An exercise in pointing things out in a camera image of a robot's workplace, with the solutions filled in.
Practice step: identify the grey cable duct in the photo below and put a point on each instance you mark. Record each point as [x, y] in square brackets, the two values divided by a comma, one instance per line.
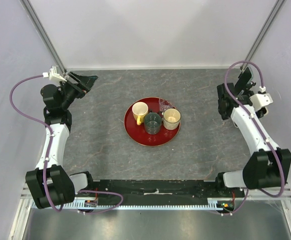
[84, 205]

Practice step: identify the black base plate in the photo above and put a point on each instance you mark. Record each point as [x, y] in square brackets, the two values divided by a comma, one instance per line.
[164, 191]

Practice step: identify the red round tray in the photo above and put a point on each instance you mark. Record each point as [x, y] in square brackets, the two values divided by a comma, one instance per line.
[138, 132]

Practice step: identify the black phone stand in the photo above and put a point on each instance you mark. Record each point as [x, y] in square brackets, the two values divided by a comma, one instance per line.
[244, 83]

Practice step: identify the dark green mug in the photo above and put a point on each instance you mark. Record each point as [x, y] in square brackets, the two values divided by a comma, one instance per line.
[152, 123]

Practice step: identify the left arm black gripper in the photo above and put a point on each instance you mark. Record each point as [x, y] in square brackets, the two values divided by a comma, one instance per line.
[84, 85]

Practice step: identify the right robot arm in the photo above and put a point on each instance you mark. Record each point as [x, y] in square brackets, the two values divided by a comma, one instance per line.
[204, 146]

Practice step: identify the cream glass mug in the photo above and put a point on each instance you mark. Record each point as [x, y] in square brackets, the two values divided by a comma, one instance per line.
[171, 118]

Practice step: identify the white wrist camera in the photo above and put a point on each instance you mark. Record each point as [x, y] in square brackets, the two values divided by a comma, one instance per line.
[261, 99]
[53, 75]

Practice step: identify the yellow mug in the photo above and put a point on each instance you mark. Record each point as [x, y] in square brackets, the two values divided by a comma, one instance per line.
[139, 110]

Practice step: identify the black phone clear case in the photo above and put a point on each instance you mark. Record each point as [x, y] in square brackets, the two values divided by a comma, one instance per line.
[245, 71]

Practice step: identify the clear plastic tumbler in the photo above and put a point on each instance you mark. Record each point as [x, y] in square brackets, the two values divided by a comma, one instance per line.
[164, 105]

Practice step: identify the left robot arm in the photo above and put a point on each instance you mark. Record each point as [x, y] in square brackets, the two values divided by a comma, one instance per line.
[48, 183]

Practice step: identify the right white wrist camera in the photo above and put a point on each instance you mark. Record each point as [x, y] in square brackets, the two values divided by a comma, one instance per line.
[261, 99]

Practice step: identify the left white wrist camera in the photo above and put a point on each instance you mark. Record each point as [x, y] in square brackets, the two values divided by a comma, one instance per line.
[53, 75]

